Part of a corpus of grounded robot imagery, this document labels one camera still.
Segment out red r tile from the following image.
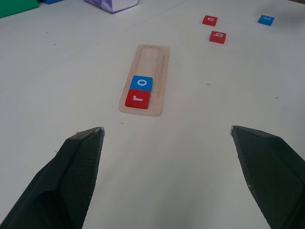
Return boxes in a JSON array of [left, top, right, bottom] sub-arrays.
[[125, 89, 152, 110]]

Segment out red o tile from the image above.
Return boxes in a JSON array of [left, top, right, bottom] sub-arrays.
[[202, 15, 218, 27]]

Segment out blue o tile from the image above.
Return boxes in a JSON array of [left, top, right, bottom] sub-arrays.
[[130, 75, 153, 93]]

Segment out purple and white tissue box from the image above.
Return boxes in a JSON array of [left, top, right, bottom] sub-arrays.
[[84, 0, 140, 14]]

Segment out wooden letter tray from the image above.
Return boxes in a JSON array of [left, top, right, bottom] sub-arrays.
[[118, 44, 170, 117]]

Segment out red b tile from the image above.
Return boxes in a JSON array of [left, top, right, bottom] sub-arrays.
[[209, 31, 227, 45]]

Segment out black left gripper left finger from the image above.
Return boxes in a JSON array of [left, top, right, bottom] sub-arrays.
[[0, 126, 105, 229]]

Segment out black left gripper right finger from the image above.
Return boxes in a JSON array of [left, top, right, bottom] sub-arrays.
[[229, 125, 305, 229]]

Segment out green plastic bin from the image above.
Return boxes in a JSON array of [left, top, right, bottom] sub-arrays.
[[0, 0, 40, 19]]

